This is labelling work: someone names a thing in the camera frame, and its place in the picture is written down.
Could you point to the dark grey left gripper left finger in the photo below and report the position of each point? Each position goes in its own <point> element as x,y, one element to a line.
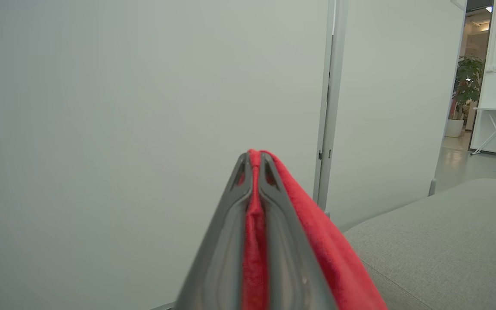
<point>222,258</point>

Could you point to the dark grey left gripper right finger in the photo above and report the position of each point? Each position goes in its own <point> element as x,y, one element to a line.
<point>289,267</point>

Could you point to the red cloth garment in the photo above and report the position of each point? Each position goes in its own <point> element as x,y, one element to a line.
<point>338,258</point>

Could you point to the grey partition foot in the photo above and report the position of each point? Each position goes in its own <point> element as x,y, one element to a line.
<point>432,187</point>

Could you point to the white plant pot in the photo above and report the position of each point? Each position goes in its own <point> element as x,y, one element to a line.
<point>454,128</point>

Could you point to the green potted plant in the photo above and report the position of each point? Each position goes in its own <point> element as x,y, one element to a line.
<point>467,84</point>

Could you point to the grey metal partition post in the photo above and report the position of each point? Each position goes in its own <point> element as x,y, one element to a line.
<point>334,107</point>

